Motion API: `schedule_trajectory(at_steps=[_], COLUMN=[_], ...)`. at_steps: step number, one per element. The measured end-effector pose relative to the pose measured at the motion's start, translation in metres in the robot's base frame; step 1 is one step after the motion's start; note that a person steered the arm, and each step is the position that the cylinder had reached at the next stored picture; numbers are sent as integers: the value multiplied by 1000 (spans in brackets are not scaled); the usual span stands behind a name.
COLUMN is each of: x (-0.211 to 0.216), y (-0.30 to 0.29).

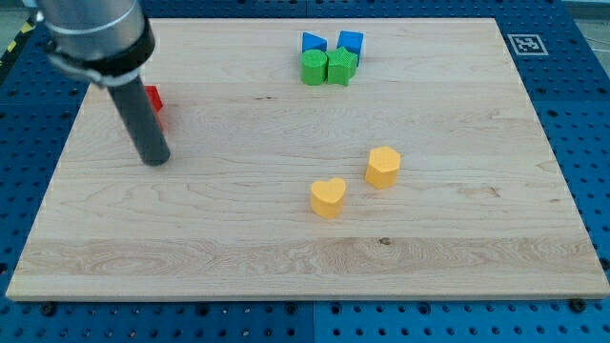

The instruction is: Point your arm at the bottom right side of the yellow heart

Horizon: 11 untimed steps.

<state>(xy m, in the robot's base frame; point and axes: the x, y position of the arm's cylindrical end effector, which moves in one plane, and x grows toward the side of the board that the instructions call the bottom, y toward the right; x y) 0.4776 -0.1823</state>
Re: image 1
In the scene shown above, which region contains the yellow heart block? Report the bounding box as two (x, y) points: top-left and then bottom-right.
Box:
(310, 177), (347, 219)

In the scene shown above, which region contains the wooden board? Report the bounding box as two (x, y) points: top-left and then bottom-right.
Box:
(7, 18), (609, 302)

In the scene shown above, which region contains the yellow hexagon block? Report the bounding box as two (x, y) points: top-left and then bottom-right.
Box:
(365, 146), (401, 189)

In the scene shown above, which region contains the green cylinder block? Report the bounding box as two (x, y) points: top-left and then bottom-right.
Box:
(300, 50), (328, 86)

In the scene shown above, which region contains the green star block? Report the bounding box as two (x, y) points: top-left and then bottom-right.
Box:
(327, 47), (358, 87)

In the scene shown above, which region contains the blue triangle block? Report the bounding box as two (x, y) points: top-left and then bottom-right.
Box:
(301, 31), (328, 52)

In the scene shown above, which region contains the blue cube block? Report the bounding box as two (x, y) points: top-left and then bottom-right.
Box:
(336, 30), (364, 64)

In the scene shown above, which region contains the red block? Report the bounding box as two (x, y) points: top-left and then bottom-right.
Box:
(145, 85), (163, 113)

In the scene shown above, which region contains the dark grey pointer rod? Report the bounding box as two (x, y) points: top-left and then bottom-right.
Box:
(108, 76), (171, 166)

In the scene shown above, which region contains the white fiducial marker tag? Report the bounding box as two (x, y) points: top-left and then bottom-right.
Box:
(507, 33), (548, 56)

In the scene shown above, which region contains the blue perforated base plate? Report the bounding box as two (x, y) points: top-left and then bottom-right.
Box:
(1, 0), (609, 342)

